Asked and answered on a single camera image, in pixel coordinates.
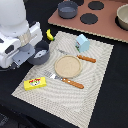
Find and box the grey pot with handle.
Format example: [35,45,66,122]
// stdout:
[28,40,50,65]

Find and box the beige bowl on stove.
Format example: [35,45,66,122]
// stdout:
[117,4,128,30]

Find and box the round wooden plate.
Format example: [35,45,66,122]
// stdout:
[54,55,82,78]

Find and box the woven beige placemat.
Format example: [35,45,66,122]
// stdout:
[12,31,113,128]

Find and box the dark grey pot on stove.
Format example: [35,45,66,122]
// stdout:
[58,1,78,19]

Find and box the yellow toy box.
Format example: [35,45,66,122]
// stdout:
[24,77,46,90]

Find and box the fork with wooden handle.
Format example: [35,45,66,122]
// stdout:
[44,70,84,89]

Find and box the light blue toy carton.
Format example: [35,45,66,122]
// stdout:
[75,34,90,52]

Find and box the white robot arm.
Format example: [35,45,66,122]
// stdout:
[0,0,43,68]

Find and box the yellow toy banana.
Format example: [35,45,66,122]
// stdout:
[46,29,55,41]

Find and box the knife with wooden handle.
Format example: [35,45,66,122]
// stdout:
[58,49,96,63]

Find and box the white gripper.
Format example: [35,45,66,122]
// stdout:
[0,22,43,68]

